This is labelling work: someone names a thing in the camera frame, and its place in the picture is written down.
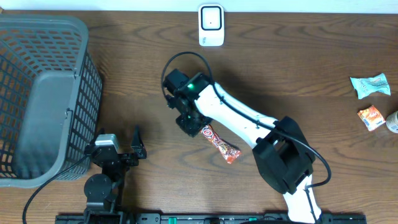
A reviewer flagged orange tissue packet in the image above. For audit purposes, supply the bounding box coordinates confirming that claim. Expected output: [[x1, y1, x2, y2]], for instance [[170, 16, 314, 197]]
[[358, 105, 386, 131]]

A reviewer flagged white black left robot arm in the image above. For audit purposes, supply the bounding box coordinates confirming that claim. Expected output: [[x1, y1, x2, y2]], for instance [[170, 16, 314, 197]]
[[83, 126, 147, 224]]

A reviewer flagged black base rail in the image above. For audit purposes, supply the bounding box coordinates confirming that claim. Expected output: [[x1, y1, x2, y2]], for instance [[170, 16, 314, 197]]
[[55, 212, 368, 224]]

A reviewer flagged red chocolate bar wrapper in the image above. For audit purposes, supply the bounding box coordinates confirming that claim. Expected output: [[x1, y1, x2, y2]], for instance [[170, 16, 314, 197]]
[[201, 124, 241, 164]]

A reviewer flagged teal snack packet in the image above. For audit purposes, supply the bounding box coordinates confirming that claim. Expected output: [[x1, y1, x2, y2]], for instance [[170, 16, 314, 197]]
[[350, 73, 391, 100]]

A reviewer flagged grey plastic basket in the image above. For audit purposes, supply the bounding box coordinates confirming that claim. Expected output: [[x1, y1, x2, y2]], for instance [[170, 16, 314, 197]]
[[1, 14, 103, 188]]

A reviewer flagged green lid jar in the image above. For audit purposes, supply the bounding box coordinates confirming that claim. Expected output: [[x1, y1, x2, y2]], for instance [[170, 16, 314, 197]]
[[386, 111, 398, 134]]

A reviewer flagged white barcode scanner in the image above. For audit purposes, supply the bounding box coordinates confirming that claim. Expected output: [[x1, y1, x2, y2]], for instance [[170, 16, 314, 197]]
[[198, 4, 225, 47]]

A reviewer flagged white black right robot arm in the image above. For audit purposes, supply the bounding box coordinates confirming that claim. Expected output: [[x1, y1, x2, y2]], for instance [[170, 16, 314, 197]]
[[162, 69, 322, 223]]

